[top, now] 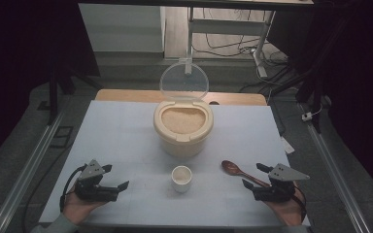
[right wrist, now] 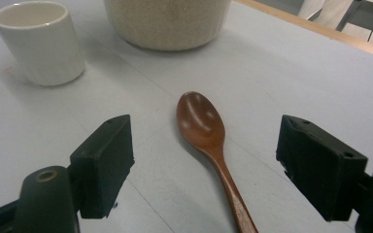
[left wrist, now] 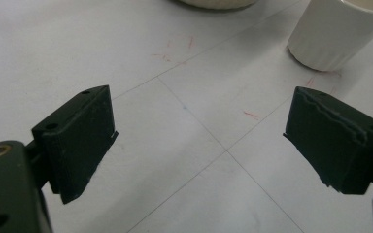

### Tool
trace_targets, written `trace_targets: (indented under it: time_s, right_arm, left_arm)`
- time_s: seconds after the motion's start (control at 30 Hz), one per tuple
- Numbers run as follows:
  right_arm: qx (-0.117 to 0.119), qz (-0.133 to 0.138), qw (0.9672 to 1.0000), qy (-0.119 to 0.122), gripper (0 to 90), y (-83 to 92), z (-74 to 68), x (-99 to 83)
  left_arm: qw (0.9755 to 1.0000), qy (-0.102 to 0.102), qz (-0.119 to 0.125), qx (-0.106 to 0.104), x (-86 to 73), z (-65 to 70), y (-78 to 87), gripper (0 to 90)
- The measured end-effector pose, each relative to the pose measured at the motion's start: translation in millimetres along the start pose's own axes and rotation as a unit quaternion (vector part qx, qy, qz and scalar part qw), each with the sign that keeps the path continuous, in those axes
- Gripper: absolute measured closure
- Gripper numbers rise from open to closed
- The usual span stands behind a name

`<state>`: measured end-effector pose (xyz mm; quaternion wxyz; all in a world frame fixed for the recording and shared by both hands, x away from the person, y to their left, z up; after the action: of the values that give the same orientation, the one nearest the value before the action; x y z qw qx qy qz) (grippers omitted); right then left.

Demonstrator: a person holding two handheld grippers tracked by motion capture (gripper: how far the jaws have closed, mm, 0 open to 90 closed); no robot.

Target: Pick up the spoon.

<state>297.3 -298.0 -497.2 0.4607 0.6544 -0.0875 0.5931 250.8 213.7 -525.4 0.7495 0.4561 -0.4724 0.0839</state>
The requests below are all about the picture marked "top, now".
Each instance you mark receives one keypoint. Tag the small white cup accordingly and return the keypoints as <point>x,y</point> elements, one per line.
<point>181,186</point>

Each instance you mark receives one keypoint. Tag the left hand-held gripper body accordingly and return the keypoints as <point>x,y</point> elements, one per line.
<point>90,191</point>

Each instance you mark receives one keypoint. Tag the rice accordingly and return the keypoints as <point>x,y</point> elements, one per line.
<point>183,121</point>

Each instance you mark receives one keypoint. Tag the small white box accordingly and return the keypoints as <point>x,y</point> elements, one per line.
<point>307,116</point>

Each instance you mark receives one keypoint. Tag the white table mat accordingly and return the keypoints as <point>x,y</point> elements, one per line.
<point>126,136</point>

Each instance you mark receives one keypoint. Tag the black stand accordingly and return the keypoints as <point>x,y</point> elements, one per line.
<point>53,93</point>
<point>317,90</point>

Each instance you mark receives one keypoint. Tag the aluminium rail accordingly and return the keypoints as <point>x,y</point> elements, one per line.
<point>26,174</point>
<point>330,168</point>

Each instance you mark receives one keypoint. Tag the brown wooden spoon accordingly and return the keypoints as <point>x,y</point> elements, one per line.
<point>229,167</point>

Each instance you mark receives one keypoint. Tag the white cabinet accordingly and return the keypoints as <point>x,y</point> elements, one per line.
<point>119,27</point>

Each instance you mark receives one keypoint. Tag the white desk frame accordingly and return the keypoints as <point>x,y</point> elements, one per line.
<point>226,26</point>

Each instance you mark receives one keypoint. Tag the black curtain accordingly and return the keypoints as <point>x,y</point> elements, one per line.
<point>19,58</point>
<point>359,81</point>

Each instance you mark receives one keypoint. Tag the person's right hand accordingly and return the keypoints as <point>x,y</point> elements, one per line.
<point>286,212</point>

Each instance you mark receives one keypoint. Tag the clear round container lid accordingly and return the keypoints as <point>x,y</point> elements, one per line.
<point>184,79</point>

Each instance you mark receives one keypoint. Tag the wooden table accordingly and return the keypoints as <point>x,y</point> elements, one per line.
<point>126,95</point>

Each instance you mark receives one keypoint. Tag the cream rice container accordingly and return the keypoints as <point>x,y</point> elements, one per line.
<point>181,147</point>

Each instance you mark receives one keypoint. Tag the white paper tag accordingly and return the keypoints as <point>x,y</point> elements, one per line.
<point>287,145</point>

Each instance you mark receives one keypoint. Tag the black floor plate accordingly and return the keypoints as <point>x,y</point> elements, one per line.
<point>61,137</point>

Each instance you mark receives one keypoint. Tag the person's left hand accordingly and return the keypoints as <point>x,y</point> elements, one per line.
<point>77,209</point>

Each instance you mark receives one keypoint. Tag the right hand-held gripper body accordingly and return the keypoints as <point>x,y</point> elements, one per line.
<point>277,192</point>

